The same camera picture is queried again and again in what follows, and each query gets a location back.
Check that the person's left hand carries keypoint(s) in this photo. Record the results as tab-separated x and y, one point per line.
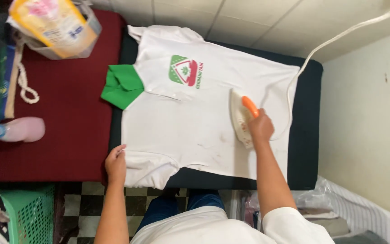
115	166

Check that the person's right hand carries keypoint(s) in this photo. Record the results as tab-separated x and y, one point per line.
261	128

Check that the person's right fingers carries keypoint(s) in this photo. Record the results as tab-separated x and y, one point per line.
261	114

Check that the person's left fingers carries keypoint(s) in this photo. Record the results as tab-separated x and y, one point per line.
120	150

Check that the white polo shirt green collar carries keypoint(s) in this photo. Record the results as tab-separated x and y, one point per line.
195	111

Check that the black ironing pad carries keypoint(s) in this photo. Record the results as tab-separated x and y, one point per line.
305	125

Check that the dark red blanket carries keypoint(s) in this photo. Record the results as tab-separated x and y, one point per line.
69	111

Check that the person's blue trousers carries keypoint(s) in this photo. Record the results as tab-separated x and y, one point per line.
178	206

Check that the clear plastic bag with clothes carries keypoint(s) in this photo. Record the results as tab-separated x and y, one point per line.
303	206

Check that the pink spray bottle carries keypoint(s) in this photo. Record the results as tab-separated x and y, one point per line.
19	129

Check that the green plastic laundry basket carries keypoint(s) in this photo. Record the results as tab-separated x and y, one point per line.
29	213

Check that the person's white shirt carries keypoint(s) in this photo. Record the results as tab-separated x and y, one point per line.
222	228

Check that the clear plastic container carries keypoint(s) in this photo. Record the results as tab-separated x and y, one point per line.
69	37

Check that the white slatted basket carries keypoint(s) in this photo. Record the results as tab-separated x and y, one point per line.
361	213

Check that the yellow refill pouch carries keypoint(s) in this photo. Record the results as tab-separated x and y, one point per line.
51	22

